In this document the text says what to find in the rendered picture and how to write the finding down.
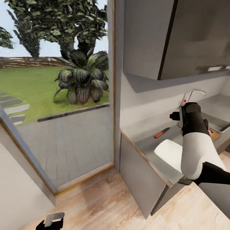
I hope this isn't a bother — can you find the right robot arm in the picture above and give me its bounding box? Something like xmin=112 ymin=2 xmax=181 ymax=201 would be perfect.
xmin=170 ymin=102 xmax=230 ymax=219

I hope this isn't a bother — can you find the cutting board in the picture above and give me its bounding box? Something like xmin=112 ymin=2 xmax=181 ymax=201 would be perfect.
xmin=208 ymin=128 xmax=221 ymax=142

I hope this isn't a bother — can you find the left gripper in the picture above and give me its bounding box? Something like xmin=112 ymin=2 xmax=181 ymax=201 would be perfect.
xmin=36 ymin=218 xmax=63 ymax=230

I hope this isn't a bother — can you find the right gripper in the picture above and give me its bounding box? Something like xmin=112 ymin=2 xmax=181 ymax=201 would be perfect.
xmin=170 ymin=111 xmax=180 ymax=121

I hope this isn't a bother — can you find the parer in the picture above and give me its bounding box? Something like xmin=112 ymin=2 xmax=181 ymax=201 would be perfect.
xmin=154 ymin=127 xmax=169 ymax=138

